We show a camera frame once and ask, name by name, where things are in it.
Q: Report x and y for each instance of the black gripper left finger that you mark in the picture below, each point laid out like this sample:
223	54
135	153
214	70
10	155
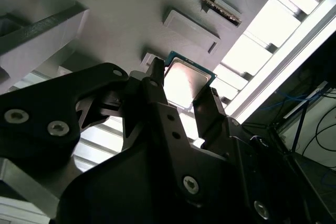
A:
39	119

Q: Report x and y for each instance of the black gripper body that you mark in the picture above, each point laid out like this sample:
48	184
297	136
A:
126	195

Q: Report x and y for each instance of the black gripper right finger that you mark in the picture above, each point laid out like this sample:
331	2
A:
210	119

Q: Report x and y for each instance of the silver CPU chip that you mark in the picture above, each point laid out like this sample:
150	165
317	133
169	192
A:
183	85

